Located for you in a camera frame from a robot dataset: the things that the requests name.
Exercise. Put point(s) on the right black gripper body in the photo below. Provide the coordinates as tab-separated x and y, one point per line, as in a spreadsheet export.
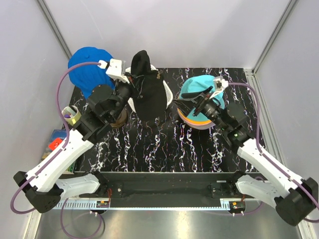
208	107

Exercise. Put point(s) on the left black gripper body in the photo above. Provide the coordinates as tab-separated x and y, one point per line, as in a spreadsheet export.
123	91

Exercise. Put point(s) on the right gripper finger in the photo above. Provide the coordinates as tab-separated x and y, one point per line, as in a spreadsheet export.
196	94
188	106

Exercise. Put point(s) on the orange bucket hat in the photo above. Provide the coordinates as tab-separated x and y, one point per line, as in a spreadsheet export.
194	122

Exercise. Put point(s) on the pink bucket hat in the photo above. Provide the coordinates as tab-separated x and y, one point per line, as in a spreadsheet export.
193	123

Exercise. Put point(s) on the black embroidered baseball cap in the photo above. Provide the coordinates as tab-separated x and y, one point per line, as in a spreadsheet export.
150	99

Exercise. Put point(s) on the blue hat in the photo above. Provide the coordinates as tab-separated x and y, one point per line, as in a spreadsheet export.
86	78

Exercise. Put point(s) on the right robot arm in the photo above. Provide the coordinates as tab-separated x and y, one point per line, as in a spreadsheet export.
292	196

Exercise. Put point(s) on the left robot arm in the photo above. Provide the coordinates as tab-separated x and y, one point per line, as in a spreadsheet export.
42	185

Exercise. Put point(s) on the white plastic basket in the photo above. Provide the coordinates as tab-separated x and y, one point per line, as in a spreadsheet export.
168	92

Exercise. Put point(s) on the cream mannequin head stand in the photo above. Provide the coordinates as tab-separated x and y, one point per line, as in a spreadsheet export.
121	120

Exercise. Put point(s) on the black marble table mat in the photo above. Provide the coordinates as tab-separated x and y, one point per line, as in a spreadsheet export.
167	144

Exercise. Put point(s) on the yellow tape cup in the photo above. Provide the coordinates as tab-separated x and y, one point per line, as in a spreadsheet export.
71	114

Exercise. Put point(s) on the red cube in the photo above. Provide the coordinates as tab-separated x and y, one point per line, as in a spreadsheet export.
53	145

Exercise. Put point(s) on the landscape cover book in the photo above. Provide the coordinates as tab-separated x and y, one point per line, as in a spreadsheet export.
61	133

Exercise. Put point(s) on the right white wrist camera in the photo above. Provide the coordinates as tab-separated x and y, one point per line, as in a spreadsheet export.
220	84

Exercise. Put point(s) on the left aluminium frame post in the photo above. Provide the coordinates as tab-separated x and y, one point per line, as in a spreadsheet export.
54	27

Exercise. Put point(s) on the aluminium frame post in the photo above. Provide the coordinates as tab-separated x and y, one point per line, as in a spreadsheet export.
274	35
54	27

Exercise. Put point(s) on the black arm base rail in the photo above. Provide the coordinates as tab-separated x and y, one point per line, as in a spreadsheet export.
141	190

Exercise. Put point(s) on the right aluminium frame post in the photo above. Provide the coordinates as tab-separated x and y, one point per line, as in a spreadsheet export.
274	35

